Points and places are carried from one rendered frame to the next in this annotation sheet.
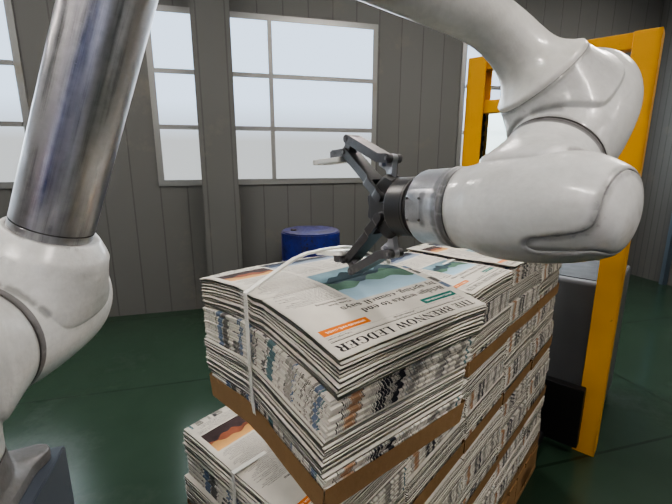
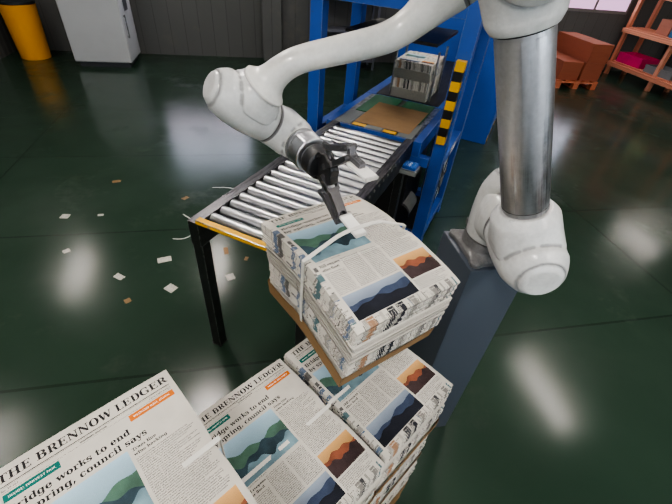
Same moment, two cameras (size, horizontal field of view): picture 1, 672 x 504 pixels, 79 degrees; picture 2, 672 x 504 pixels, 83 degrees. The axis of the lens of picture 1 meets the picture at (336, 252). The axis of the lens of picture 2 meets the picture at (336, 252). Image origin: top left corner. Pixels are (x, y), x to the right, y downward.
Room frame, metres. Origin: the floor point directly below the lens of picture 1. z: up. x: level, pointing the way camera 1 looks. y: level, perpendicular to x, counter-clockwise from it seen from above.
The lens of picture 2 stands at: (1.33, -0.02, 1.72)
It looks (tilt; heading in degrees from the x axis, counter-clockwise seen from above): 39 degrees down; 181
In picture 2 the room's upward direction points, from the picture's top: 6 degrees clockwise
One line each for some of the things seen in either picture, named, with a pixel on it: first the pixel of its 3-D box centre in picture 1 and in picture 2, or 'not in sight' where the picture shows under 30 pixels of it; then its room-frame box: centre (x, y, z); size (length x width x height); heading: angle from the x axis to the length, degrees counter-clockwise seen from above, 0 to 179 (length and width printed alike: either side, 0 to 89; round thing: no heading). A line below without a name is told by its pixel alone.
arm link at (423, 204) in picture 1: (444, 207); (307, 151); (0.47, -0.13, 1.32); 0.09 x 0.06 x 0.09; 128
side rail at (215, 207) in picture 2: not in sight; (281, 169); (-0.50, -0.38, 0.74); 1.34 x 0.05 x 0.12; 159
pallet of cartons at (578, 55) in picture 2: not in sight; (565, 59); (-6.42, 3.58, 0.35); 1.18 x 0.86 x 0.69; 15
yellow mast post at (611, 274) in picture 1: (613, 264); not in sight; (1.71, -1.21, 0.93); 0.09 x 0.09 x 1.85; 49
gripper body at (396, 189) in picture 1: (397, 206); (323, 166); (0.53, -0.08, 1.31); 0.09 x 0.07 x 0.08; 38
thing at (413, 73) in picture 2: not in sight; (417, 75); (-1.90, 0.42, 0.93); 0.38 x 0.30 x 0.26; 159
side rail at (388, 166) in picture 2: not in sight; (368, 196); (-0.32, 0.09, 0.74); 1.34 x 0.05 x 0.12; 159
